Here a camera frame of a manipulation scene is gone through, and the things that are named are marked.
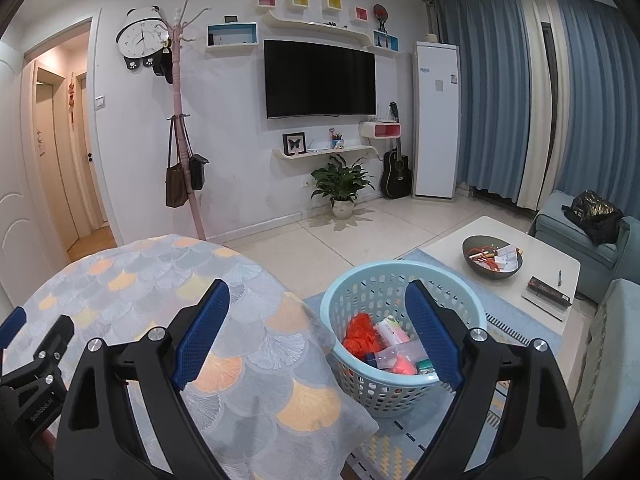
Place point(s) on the butterfly picture frame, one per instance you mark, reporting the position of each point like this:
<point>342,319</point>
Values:
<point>294,144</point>

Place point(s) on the white lower wall shelf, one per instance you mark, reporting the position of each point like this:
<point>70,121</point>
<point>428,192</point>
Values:
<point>368,149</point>

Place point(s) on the white curved upper shelf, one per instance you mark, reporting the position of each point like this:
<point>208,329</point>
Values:
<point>375,40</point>

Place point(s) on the blue curtain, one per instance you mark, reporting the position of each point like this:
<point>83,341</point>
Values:
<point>549,98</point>

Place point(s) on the black remote control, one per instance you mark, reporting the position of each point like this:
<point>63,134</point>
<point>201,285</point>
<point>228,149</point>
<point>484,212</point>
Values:
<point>540,289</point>

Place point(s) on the white room door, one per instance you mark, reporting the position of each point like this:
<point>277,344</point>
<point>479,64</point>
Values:
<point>25,265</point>

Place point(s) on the dark bowl with items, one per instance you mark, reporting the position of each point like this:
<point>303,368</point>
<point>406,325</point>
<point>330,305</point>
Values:
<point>491,257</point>

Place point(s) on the pink white snack bag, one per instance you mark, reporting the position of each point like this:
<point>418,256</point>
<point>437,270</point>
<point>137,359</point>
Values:
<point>390,332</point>

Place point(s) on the blue wall box shelf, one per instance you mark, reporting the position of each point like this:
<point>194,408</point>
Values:
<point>234,35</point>

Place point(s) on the black hat on rack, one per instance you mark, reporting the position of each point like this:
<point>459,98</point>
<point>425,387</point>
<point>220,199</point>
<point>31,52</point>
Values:
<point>162,64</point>

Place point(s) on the light blue laundry basket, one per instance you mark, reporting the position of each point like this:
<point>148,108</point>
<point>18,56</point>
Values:
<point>380,361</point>

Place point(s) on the white standing air conditioner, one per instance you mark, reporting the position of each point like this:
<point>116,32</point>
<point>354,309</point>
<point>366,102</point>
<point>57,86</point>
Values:
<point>436,120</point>

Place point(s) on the green potted plant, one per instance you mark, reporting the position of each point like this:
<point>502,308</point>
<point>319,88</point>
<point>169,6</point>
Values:
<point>341,182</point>

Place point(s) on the brown hanging handbag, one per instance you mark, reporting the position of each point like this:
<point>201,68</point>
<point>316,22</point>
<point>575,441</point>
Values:
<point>175,183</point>

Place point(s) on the panda wall clock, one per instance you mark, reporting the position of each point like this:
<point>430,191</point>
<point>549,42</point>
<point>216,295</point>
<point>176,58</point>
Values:
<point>143,34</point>

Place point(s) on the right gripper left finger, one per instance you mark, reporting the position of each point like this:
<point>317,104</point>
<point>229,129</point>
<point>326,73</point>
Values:
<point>124,416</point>

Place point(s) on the blue patterned floor rug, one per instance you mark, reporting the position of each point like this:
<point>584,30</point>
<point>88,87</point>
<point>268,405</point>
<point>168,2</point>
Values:
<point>401,439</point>

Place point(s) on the black wall television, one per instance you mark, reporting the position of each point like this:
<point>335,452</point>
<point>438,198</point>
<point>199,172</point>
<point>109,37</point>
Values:
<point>306,79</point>

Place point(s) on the black acoustic guitar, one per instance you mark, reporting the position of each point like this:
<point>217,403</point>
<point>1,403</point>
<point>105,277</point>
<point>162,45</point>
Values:
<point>396,177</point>

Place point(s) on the teal sofa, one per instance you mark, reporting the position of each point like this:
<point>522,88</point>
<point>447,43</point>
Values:
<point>607,397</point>

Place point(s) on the fan pattern table cloth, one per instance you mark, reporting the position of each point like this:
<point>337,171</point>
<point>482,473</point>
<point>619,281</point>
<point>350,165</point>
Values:
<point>266,401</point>

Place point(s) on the red white wall cubby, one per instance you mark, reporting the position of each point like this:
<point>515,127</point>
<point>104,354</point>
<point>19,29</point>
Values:
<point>380,130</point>

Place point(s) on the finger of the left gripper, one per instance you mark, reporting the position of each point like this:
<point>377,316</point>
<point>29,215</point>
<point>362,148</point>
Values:
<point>11,326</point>

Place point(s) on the black hanging bag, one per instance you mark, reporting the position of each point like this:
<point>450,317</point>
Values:
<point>197,163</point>

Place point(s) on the pink coat rack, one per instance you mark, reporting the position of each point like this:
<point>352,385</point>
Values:
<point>176,30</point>

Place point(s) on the pink plastic packet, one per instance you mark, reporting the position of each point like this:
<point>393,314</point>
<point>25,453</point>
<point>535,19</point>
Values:
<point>403,366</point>

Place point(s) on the white coffee table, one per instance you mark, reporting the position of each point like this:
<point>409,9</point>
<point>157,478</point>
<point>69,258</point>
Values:
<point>528,273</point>

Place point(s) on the black gold bag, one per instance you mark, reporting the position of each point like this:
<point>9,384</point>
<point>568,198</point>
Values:
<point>597,217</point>

